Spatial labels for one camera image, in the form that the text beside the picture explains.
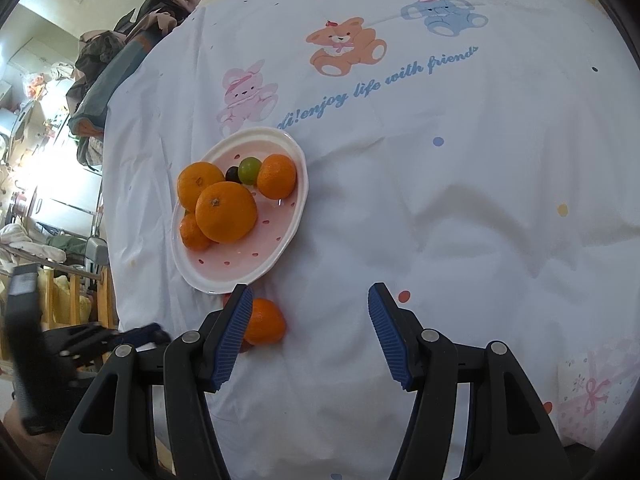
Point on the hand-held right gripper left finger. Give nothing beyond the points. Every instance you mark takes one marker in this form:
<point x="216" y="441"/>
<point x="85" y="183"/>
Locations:
<point x="230" y="340"/>

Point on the small mandarin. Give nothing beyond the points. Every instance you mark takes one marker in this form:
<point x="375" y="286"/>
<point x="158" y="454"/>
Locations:
<point x="264" y="321"/>
<point x="192" y="234"/>
<point x="276" y="176"/>

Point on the pink strawberry-shaped bowl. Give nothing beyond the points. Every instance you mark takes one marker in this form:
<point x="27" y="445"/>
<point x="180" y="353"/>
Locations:
<point x="240" y="265"/>

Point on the plastic bag with orange contents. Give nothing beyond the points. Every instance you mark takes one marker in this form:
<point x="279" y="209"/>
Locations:
<point x="36" y="85"/>

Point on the red cherry tomato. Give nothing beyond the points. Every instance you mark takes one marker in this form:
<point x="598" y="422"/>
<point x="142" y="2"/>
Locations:
<point x="245" y="346"/>
<point x="227" y="299"/>

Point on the large orange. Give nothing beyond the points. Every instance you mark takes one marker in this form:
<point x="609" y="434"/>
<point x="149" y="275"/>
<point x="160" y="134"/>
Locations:
<point x="226" y="212"/>
<point x="200" y="182"/>

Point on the yellow wooden chair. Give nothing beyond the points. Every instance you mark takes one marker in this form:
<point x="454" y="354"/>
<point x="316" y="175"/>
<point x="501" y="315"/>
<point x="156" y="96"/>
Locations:
<point x="105" y="300"/>

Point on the pink ribbon gift box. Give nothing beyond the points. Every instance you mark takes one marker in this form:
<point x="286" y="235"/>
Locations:
<point x="595" y="390"/>

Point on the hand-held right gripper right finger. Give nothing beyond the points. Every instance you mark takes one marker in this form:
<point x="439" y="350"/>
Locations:
<point x="390" y="340"/>

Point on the grey metal stool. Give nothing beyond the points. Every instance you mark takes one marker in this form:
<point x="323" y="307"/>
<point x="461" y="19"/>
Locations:
<point x="96" y="252"/>

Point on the dark purple grape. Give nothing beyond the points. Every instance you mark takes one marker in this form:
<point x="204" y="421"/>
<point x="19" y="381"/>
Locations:
<point x="231" y="174"/>

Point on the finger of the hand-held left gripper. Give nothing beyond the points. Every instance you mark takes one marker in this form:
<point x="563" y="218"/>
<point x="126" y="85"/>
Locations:
<point x="145" y="334"/>
<point x="82" y="337"/>

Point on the dark clothes pile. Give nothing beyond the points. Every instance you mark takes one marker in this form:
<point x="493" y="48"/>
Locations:
<point x="135" y="12"/>

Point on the white cartoon-animal printed blanket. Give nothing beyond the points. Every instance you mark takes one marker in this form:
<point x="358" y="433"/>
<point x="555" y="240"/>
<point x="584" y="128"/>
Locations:
<point x="450" y="210"/>

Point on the green lime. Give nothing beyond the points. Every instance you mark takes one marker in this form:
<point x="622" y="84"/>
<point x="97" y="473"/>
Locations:
<point x="249" y="170"/>

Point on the grey-blue cushion with orange trim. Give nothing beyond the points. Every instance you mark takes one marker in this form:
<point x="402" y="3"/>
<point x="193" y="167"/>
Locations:
<point x="107" y="85"/>

